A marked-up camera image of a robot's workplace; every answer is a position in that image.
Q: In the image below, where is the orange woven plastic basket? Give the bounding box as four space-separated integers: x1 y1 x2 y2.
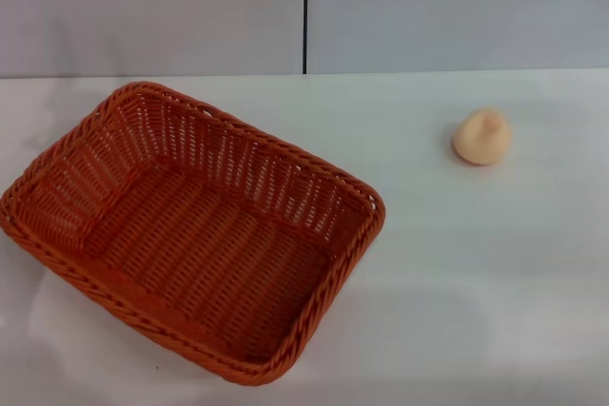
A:
0 81 387 386

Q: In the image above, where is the pale peach fruit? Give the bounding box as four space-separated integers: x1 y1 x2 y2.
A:
452 106 514 167

